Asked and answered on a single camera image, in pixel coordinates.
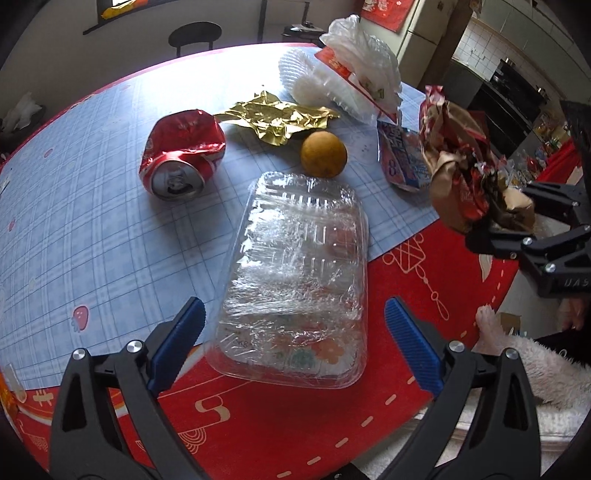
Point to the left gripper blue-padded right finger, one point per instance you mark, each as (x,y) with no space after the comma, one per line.
(503,440)

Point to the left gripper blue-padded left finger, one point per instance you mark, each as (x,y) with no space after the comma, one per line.
(86,441)

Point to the brown red paper bag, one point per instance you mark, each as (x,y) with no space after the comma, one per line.
(468,188)

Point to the blue snack packet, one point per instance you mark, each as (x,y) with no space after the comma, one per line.
(401,158)

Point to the clear plastic clamshell container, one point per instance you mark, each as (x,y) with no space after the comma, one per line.
(293,308)

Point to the round brown-orange fruit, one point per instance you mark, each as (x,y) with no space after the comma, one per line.
(323,155)

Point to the white plastic bag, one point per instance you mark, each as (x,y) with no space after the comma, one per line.
(368,67)

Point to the crushed red soda can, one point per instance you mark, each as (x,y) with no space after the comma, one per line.
(182,153)

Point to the white foam fruit net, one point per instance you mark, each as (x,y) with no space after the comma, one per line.
(312,83)

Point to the gold foil wrapper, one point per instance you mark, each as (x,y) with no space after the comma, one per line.
(275,121)

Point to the white fluffy sleeve forearm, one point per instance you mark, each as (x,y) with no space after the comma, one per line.
(553,378)

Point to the black kitchen oven unit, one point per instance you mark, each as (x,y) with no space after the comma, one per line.
(511,106)

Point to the red patterned table mat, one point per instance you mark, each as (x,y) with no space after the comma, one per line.
(239,429)

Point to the blue plaid tablecloth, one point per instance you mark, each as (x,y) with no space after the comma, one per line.
(90,259)

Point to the cream two-door refrigerator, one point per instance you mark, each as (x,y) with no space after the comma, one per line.
(427,40)

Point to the red fabric fridge cover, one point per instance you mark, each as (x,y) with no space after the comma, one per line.
(389,14)

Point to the black round-back chair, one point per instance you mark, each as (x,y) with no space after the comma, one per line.
(194,33)

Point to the orange item on windowsill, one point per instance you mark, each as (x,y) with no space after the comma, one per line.
(117,8)

